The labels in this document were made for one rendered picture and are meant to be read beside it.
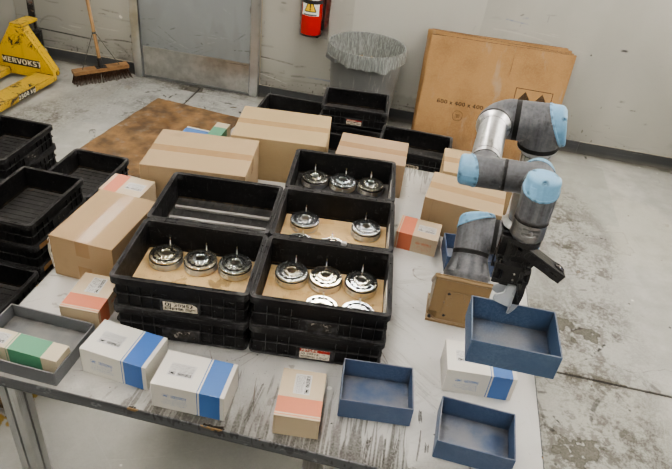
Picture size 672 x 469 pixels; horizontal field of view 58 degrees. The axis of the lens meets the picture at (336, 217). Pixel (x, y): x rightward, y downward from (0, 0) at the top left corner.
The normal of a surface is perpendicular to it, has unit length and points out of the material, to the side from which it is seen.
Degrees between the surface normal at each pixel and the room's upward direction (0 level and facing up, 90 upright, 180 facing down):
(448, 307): 90
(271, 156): 90
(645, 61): 90
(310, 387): 0
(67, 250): 90
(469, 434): 0
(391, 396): 0
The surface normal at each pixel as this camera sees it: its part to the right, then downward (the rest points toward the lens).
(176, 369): 0.11, -0.82
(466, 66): -0.17, 0.39
